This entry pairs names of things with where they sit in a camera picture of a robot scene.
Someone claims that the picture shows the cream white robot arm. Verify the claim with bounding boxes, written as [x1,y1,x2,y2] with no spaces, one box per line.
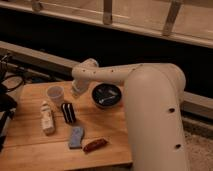
[72,59,190,171]

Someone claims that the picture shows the clear plastic cup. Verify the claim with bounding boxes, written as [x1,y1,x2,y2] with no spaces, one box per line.
[46,86,64,107]

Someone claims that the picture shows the black bowl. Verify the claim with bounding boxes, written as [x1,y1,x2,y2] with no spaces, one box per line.
[91,83,122,108]

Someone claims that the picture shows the blue sponge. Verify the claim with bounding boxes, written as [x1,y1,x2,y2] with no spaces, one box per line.
[68,126,84,149]

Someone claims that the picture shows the small white bottle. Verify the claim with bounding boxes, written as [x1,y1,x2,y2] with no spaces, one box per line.
[40,101,55,135]

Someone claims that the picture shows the brown red snack bar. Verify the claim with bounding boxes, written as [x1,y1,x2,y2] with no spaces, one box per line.
[83,138,108,153]

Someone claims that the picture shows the black equipment at left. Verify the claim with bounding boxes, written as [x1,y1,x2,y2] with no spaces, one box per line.
[0,55,17,152]

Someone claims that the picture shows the black cables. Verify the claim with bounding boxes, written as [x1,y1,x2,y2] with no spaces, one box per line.
[1,73,26,93]

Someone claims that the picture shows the metal window rail frame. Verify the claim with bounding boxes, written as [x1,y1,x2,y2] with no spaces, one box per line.
[0,0,213,49]

